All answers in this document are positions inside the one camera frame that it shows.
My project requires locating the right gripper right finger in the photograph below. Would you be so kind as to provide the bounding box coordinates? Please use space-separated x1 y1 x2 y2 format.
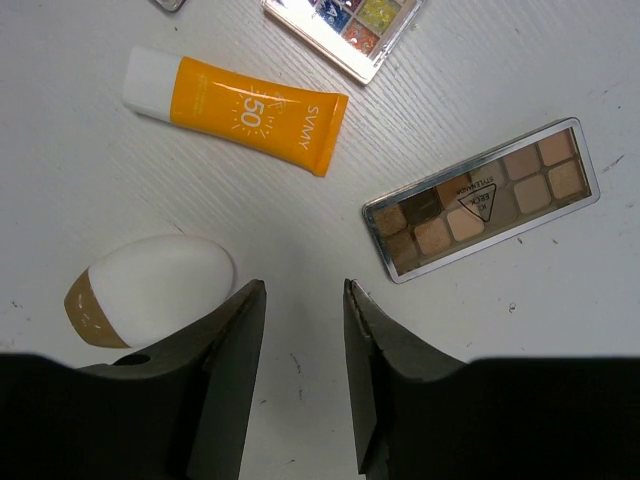
343 280 500 479

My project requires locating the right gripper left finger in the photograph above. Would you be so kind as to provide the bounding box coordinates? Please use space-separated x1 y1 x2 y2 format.
81 280 267 479

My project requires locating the nude tan eyeshadow palette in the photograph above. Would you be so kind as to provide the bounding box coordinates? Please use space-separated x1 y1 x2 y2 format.
362 117 600 284

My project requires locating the orange sunscreen tube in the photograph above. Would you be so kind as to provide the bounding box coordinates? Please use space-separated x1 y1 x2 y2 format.
123 46 349 177

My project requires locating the colourful square eyeshadow palette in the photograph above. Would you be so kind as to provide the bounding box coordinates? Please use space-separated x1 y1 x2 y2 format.
261 0 423 85

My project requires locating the long brown eyeshadow palette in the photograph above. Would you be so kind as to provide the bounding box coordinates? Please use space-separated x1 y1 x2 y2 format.
151 0 186 14

